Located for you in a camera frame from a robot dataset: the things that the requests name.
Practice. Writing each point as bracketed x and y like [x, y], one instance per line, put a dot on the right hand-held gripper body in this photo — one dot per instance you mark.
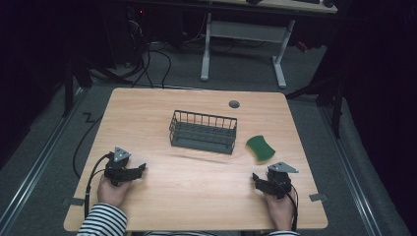
[279, 183]

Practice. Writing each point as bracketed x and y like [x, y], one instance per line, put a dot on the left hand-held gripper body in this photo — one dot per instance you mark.
[116, 170]

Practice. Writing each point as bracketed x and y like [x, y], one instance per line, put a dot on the person's left hand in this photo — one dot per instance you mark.
[111, 195]

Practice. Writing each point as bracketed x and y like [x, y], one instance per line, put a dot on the person's right hand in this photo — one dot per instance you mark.
[280, 211]

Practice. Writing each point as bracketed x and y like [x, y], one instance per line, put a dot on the green sponge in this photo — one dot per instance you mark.
[261, 149]

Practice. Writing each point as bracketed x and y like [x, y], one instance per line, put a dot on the black metal stand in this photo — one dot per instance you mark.
[336, 105]
[70, 85]

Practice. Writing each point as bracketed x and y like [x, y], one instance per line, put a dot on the white-legged wooden desk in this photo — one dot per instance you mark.
[246, 31]

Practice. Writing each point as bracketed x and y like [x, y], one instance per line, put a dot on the metal floor rail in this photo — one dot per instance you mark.
[39, 160]
[350, 170]

